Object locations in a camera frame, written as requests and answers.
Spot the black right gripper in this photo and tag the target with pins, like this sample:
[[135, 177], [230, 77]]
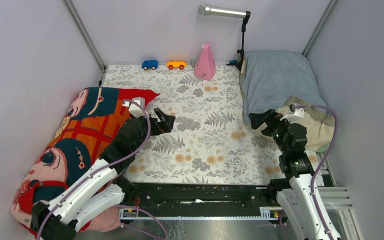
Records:
[[273, 118]]

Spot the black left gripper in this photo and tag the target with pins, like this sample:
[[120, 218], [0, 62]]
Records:
[[164, 126]]

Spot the red patterned pillowcase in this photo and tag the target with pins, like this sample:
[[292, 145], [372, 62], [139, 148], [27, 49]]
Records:
[[90, 125]]

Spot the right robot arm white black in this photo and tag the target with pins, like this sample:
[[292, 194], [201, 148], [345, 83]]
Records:
[[297, 192]]

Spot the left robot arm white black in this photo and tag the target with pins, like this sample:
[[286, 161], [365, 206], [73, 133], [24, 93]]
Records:
[[101, 186]]

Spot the blue and beige pillow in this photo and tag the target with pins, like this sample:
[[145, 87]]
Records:
[[275, 80]]

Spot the floral table mat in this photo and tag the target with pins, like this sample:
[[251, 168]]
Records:
[[211, 142]]

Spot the blue toy car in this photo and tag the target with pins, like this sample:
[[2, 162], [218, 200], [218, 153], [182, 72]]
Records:
[[150, 64]]

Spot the orange toy car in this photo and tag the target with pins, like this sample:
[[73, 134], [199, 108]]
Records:
[[176, 64]]

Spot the pink metronome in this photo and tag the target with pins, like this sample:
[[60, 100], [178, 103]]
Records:
[[205, 66]]

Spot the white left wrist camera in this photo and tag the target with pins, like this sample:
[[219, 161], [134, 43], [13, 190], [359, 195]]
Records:
[[137, 110]]

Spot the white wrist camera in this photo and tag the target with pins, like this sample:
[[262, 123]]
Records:
[[137, 110], [295, 113]]

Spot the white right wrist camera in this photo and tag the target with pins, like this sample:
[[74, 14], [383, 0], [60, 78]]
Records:
[[295, 113]]

